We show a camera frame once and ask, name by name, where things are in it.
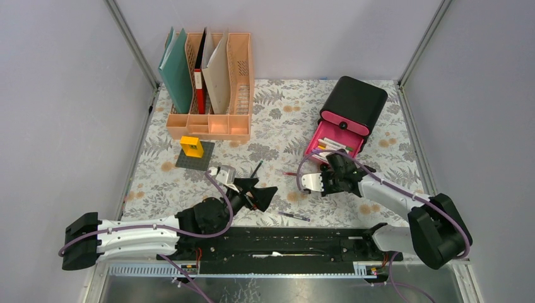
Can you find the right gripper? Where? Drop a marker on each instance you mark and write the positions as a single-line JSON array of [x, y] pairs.
[[326, 190]]

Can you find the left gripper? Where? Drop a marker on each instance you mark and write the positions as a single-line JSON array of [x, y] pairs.
[[262, 196]]

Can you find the white marker black cap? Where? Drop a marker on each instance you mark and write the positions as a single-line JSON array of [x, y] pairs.
[[334, 143]]

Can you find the black pink drawer box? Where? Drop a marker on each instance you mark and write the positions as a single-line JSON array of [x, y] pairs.
[[349, 114]]

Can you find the beige kraft notebook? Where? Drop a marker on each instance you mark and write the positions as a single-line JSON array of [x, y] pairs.
[[214, 68]]

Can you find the red binder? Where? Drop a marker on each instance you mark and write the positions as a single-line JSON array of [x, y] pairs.
[[198, 76]]

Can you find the teal folder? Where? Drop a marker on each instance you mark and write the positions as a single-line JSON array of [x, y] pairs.
[[174, 71]]

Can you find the white marker green cap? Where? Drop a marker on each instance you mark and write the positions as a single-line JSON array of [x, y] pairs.
[[348, 149]]

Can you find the white purple marker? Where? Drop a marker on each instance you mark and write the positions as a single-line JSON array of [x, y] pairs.
[[320, 153]]

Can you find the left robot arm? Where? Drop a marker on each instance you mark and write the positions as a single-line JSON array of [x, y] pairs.
[[89, 240]]

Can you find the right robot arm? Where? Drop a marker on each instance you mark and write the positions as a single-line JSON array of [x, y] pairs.
[[435, 233]]

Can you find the purple pen near front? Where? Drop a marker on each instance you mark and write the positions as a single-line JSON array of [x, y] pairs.
[[295, 216]]

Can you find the orange plastic file organizer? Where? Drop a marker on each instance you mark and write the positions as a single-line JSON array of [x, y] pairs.
[[236, 123]]

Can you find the grey baseplate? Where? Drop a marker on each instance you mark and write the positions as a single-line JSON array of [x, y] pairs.
[[196, 163]]

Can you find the yellow block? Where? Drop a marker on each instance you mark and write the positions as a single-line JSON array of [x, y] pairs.
[[191, 146]]

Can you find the floral table mat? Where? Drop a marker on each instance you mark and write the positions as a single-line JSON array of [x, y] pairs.
[[284, 118]]

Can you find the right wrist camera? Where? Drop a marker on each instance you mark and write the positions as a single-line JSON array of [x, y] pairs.
[[312, 182]]

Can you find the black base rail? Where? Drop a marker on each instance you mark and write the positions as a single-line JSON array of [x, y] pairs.
[[283, 250]]

